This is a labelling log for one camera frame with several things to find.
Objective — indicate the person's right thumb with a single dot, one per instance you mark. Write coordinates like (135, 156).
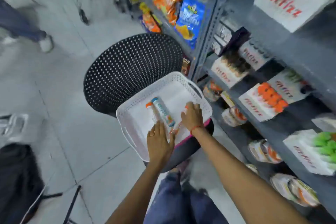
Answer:
(183, 115)

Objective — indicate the small orange yellow snack packet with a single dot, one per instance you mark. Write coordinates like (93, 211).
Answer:
(149, 20)

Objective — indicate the person's left forearm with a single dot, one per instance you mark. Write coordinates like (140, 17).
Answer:
(136, 195)

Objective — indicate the black perforated chair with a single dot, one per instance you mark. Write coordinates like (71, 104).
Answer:
(126, 71)

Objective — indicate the person's right hand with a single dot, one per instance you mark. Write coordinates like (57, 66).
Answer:
(193, 117)

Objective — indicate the white tube orange cap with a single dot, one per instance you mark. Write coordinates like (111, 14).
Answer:
(151, 109)
(177, 126)

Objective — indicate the white display box black tubes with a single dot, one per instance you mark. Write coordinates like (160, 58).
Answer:
(252, 55)

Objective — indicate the dark purple box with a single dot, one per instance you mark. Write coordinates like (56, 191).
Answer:
(235, 38)

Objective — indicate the white display box brown tubes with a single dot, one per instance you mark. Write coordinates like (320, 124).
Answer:
(227, 73)

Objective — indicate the brown snack packet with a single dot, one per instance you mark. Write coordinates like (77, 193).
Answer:
(185, 66)

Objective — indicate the person's right forearm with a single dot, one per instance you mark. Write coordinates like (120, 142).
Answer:
(241, 179)

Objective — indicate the blue jeans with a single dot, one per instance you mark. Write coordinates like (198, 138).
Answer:
(181, 205)

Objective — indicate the white tube blue cap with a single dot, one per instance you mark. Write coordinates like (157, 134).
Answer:
(163, 111)

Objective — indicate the grey metal shelf rack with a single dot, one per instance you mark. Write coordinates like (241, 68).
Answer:
(288, 48)

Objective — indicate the person's left thumb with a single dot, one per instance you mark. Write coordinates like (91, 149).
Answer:
(172, 136)

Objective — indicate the blue snack packet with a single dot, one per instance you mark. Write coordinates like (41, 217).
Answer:
(190, 19)

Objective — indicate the white plastic lattice basket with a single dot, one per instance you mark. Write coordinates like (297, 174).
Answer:
(136, 118)

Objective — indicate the person's left hand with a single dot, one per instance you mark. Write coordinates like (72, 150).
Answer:
(158, 145)

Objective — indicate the white display box orange tubes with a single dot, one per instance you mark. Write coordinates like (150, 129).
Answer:
(258, 105)

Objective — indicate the black tripod leg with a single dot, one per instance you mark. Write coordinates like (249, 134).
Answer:
(72, 204)

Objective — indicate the black bag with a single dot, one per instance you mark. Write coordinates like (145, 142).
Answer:
(18, 181)

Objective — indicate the small yellow box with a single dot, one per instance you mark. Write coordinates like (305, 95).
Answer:
(227, 99)

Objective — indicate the white display box mixed tubes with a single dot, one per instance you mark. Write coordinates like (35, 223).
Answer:
(286, 87)

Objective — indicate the orange wrist thread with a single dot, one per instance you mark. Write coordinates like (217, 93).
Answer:
(196, 127)

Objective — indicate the white orange food packet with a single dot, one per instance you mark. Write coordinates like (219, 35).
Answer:
(233, 116)
(263, 151)
(296, 189)
(211, 91)

